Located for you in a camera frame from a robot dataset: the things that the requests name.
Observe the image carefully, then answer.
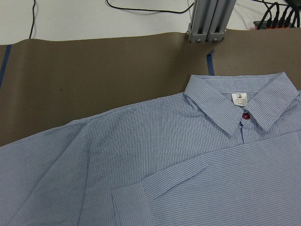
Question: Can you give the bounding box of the blue striped button shirt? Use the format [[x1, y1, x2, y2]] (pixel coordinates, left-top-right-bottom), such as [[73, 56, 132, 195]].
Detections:
[[0, 73, 301, 226]]

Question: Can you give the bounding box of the brown table mat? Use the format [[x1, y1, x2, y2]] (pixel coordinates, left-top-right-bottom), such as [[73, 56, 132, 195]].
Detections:
[[0, 28, 301, 145]]

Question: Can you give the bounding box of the orange black usb hub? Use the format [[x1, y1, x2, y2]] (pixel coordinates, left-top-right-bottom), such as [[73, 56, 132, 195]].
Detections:
[[253, 0, 301, 30]]

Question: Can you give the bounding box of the aluminium extrusion camera post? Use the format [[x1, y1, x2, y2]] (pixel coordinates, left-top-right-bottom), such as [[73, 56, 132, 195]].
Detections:
[[188, 0, 236, 43]]

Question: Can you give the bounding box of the black cable on table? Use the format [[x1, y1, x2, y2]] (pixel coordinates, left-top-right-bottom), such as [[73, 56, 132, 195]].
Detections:
[[28, 0, 195, 39]]

